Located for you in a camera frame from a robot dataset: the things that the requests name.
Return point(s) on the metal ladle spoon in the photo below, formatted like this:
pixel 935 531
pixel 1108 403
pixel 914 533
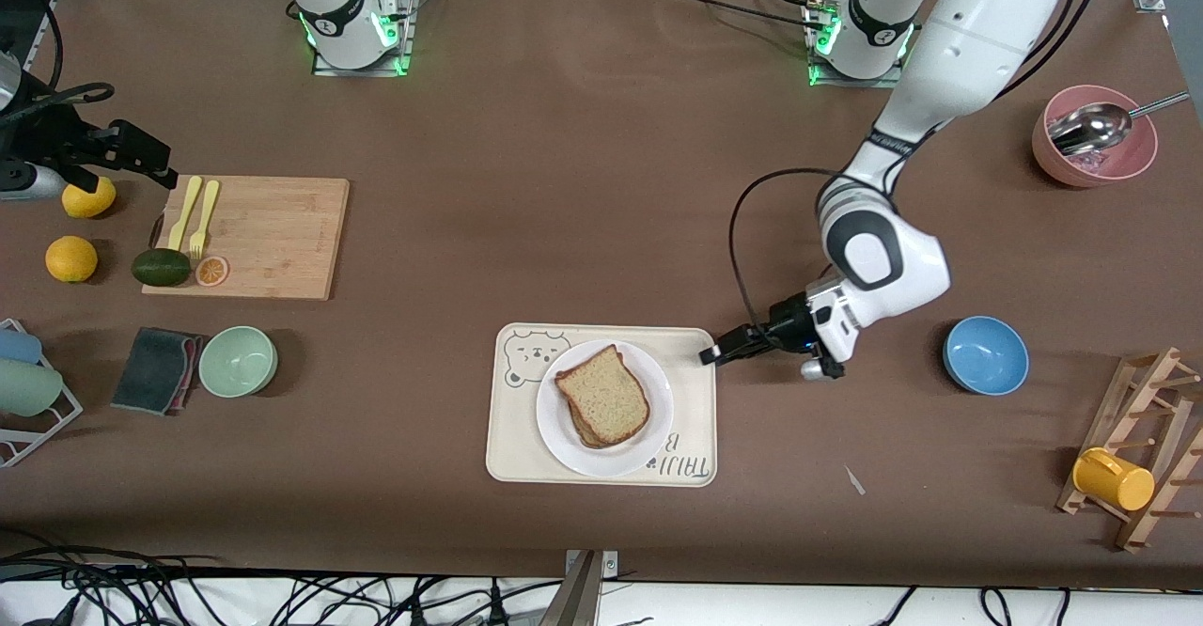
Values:
pixel 1095 126

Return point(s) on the grey tape scrap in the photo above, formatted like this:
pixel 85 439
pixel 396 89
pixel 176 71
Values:
pixel 854 481

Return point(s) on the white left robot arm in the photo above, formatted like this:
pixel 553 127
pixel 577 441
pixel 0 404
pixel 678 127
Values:
pixel 987 34

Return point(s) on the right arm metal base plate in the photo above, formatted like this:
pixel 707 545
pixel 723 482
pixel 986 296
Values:
pixel 406 34

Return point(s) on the grey sponge cloth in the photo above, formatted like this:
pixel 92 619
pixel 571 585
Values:
pixel 155 370

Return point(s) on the yellow plastic fork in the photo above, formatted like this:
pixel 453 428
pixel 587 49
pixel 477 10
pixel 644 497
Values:
pixel 204 212

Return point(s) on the cream bear print tray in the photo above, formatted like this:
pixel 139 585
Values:
pixel 691 400

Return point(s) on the plain toast bread slice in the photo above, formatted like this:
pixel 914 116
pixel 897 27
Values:
pixel 603 396

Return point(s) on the orange slice toy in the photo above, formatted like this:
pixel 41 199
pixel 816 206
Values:
pixel 211 271

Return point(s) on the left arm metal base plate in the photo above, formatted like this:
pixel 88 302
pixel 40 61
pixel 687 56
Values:
pixel 860 83

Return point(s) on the dark green avocado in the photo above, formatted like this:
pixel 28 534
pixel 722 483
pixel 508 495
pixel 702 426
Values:
pixel 160 267

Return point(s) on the wooden mug rack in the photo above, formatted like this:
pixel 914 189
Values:
pixel 1161 391

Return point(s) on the pink bowl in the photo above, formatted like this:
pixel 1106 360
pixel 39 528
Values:
pixel 1128 161

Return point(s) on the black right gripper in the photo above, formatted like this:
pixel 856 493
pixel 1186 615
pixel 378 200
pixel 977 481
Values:
pixel 58 140

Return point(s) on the yellow lemon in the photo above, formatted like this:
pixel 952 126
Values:
pixel 89 205
pixel 71 259

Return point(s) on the yellow mug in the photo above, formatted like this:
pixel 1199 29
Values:
pixel 1114 480

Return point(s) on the yellow plastic knife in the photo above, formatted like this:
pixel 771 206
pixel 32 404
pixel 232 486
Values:
pixel 184 212

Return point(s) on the wooden cutting board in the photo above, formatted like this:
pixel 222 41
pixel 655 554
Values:
pixel 282 241

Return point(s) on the blue cup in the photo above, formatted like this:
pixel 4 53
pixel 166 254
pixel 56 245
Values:
pixel 17 346

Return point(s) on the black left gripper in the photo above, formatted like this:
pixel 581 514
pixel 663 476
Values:
pixel 786 319

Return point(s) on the aluminium camera post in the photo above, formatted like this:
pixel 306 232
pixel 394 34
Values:
pixel 583 588

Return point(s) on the white round plate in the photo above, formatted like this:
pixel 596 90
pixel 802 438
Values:
pixel 611 461

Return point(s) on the pale green cup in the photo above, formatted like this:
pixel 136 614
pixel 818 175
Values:
pixel 26 388

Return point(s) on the blue bowl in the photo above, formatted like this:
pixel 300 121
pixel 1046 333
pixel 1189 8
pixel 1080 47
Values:
pixel 985 355

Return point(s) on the pale green bowl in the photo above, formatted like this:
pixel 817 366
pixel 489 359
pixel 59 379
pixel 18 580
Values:
pixel 238 361

